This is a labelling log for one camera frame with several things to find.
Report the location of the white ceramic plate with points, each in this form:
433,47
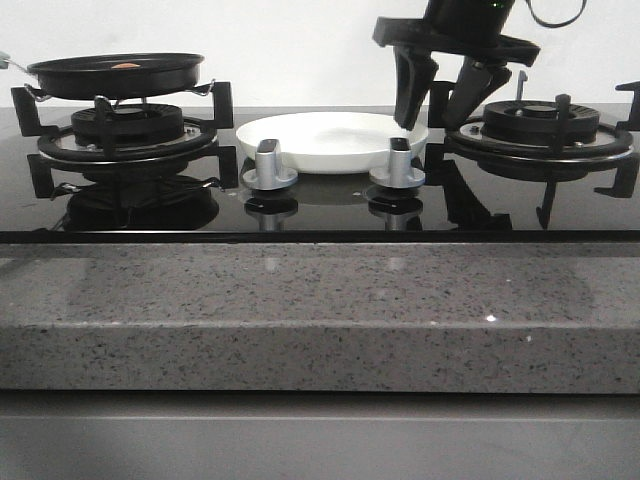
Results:
330,143

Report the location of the black frying pan mint handle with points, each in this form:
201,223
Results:
83,78

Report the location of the silver stove knob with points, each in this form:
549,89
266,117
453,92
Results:
270,173
398,173

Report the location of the fried egg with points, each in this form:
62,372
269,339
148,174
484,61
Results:
126,65

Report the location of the black glass gas hob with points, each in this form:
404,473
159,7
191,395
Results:
461,201

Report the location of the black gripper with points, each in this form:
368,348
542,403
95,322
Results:
469,28

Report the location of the grey cabinet front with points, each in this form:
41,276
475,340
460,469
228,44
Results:
198,435

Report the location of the black burner with pot support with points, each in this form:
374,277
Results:
115,144

